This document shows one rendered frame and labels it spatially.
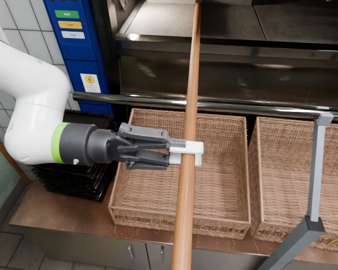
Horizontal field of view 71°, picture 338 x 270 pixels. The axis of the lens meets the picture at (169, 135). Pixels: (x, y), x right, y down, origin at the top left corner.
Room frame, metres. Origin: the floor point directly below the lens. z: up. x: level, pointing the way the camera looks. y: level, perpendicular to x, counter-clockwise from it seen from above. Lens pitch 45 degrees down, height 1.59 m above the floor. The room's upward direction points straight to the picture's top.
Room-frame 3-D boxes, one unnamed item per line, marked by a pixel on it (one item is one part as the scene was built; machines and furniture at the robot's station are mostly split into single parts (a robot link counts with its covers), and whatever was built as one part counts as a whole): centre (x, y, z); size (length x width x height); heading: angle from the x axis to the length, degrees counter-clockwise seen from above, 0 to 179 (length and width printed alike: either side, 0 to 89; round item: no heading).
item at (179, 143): (0.33, -0.01, 1.23); 0.05 x 0.01 x 0.03; 84
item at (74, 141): (0.36, 0.19, 1.20); 0.12 x 0.06 x 0.09; 174
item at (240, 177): (0.64, -0.06, 0.72); 0.56 x 0.49 x 0.28; 83
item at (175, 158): (0.33, -0.04, 1.18); 0.07 x 0.03 x 0.01; 84
